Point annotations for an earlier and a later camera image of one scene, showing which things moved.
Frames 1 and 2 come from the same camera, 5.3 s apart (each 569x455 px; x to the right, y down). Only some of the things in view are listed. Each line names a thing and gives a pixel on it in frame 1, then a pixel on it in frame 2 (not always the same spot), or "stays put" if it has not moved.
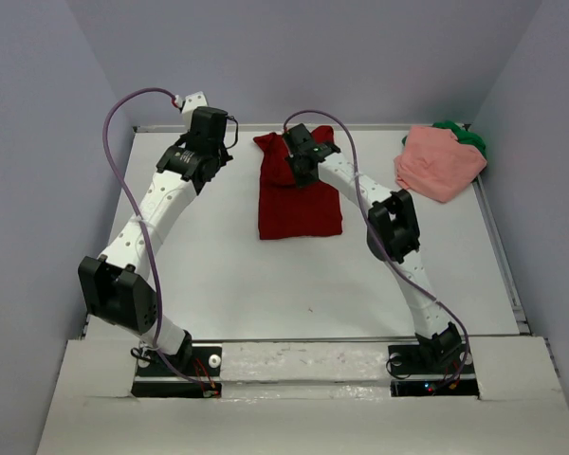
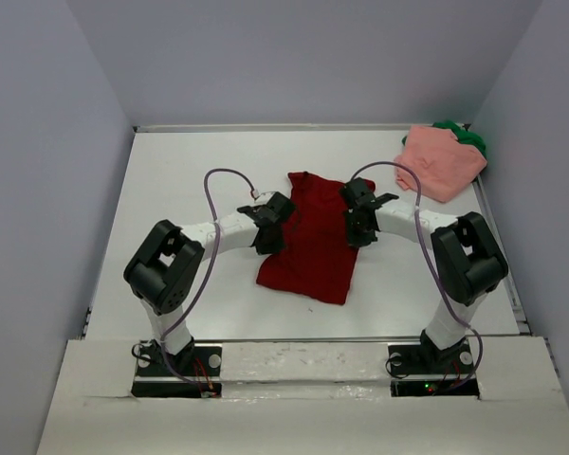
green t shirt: x=464 y=136 stays put
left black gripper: x=225 y=154 to x=272 y=247
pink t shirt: x=434 y=162 stays put
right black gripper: x=300 y=180 to x=355 y=239
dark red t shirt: x=287 y=211 to x=318 y=259
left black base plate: x=192 y=361 stays put
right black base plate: x=408 y=360 stays put
